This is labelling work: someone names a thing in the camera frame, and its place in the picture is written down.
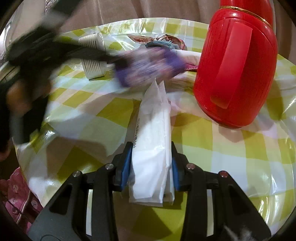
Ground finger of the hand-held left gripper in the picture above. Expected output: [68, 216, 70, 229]
[55, 42, 130, 69]

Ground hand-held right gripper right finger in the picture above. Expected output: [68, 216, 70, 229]
[171, 141, 271, 241]

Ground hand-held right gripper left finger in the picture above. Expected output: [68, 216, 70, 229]
[28, 141, 133, 241]

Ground white slatted plastic basket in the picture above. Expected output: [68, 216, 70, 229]
[78, 32, 116, 81]

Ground white plastic packet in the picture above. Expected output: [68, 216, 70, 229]
[128, 77, 175, 207]

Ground purple patterned cloth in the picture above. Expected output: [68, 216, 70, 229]
[114, 45, 185, 88]

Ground person's left hand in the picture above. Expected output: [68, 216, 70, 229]
[7, 80, 49, 116]

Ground white red printed packet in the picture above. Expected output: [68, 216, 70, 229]
[128, 34, 153, 44]

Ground green checked plastic tablecloth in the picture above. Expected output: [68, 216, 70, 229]
[14, 17, 296, 241]

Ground pinkish brown sofa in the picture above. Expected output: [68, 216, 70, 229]
[0, 0, 296, 56]

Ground blue grey scrunchie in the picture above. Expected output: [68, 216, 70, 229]
[146, 40, 174, 50]

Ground brown patterned pouch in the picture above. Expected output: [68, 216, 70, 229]
[159, 35, 185, 50]

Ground white cloth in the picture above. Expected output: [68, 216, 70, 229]
[178, 50, 201, 66]

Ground pink patterned pants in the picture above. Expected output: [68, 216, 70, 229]
[0, 167, 44, 230]

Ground red plastic thermos jug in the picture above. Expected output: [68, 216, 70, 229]
[194, 0, 278, 129]

